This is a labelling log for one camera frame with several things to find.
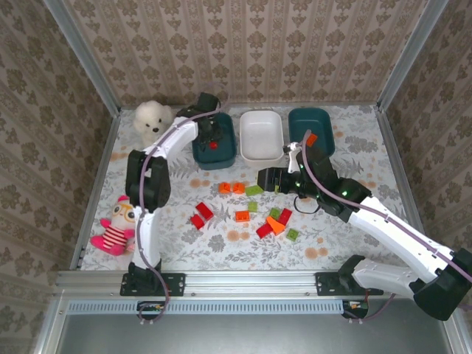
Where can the long green lego brick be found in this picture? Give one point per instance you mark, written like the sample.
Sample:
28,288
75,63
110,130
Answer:
253,190

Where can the small green lego brick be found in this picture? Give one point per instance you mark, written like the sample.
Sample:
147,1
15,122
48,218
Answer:
293,234
253,206
274,212

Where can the long red lego brick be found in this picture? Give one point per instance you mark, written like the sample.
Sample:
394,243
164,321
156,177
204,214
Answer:
204,211

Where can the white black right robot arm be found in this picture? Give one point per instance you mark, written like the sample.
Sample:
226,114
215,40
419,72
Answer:
391,232

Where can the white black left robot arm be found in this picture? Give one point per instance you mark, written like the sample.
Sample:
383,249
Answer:
147,236

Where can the teal bin with red bricks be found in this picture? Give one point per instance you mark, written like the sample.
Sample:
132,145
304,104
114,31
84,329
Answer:
225,162

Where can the white plastic bin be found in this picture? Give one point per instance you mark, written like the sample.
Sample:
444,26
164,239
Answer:
262,140

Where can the white plush bear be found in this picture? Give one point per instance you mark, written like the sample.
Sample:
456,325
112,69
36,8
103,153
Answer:
151,118

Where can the teal bin with orange bricks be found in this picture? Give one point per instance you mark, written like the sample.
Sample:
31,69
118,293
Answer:
313,121

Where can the floral table cover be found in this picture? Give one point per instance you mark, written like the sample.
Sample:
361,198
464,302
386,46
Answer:
221,254

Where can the pink striped plush doll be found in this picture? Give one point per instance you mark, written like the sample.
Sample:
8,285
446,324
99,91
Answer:
114,232

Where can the aluminium side rail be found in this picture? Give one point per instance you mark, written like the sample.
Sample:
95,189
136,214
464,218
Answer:
394,155
94,191

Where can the aluminium back rail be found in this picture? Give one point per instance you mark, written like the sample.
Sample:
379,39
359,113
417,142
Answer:
332,104

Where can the aluminium front rail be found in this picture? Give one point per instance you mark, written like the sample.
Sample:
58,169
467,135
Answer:
239,282

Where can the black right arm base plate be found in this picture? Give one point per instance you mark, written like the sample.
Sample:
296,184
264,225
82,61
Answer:
324,284

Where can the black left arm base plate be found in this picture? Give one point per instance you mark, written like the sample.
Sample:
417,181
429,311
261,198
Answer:
177,284

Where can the aluminium corner post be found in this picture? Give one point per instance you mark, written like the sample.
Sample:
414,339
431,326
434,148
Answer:
85,59
413,55

